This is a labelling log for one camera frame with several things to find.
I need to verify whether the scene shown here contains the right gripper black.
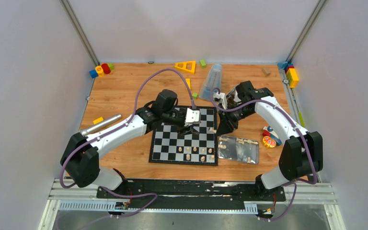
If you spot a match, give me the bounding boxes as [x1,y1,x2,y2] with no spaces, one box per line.
[217,103,254,136]

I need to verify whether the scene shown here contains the folding chess board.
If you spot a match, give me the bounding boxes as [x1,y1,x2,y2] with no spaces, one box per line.
[149,106,218,166]

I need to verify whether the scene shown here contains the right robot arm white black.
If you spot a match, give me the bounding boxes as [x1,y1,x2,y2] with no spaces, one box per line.
[210,81,323,200]

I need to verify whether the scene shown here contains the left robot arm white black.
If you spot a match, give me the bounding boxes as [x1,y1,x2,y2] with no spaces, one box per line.
[60,89,201,198]

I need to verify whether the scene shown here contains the tin box with dark pieces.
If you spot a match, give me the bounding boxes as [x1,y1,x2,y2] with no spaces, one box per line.
[225,87,241,109]

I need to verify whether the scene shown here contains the tin lid with light pieces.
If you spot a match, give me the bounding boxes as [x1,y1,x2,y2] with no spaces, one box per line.
[218,135,259,165]

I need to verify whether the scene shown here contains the toy car red blue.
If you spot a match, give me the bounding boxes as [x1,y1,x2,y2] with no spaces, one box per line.
[262,126,282,149]

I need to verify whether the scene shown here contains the bubble-wrapped blue metronome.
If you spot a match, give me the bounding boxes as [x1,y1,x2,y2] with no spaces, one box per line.
[199,64,222,101]

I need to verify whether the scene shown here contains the yellow curved block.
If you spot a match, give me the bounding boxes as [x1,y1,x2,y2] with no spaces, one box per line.
[185,78,191,89]

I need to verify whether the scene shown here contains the yellow triangle block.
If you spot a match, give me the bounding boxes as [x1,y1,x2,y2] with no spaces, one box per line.
[174,60,196,74]

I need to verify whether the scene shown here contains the brown wooden block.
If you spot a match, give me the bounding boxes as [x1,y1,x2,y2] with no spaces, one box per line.
[262,68,271,77]

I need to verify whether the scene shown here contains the green cube back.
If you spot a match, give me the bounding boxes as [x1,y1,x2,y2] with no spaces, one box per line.
[199,59,207,69]

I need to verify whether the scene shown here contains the stacked coloured bricks right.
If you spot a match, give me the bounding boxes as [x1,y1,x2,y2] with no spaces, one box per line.
[277,62,299,88]

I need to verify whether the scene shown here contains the small yellow block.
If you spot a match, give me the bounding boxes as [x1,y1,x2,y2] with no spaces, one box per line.
[93,117,104,125]

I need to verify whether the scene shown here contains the silver metal cylinder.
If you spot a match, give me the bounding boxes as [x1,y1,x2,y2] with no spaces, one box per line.
[80,114,122,136]

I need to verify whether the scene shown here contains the coloured blocks left corner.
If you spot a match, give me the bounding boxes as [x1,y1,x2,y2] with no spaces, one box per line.
[89,63,115,79]

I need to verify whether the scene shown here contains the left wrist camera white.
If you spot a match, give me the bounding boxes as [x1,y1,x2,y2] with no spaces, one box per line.
[184,108,201,127]

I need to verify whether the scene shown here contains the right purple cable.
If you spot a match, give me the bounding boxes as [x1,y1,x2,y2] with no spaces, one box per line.
[209,88,319,222]

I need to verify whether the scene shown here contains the purple cable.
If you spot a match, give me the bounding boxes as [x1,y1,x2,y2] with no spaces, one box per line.
[59,68,198,219]
[209,88,319,222]

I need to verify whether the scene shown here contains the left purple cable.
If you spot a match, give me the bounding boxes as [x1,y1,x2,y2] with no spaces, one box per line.
[59,68,198,219]

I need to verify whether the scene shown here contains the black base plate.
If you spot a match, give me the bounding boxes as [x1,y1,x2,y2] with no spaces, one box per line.
[114,179,286,210]

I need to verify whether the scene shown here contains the aluminium frame rail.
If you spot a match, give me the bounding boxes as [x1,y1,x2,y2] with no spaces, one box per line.
[48,180,345,230]

